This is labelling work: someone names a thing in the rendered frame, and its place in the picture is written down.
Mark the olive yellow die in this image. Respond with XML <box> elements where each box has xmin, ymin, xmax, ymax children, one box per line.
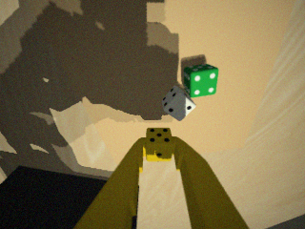
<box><xmin>146</xmin><ymin>128</ymin><xmax>173</xmax><ymax>161</ymax></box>

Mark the green die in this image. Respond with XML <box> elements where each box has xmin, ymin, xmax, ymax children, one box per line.
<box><xmin>184</xmin><ymin>64</ymin><xmax>219</xmax><ymax>97</ymax></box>

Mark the grey die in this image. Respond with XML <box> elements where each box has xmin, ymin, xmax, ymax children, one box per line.
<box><xmin>162</xmin><ymin>86</ymin><xmax>195</xmax><ymax>121</ymax></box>

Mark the tan flat mat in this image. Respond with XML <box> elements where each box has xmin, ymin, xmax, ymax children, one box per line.
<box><xmin>27</xmin><ymin>0</ymin><xmax>295</xmax><ymax>164</ymax></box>

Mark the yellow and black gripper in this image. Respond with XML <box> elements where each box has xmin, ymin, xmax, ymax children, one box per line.
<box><xmin>73</xmin><ymin>136</ymin><xmax>250</xmax><ymax>229</ymax></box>

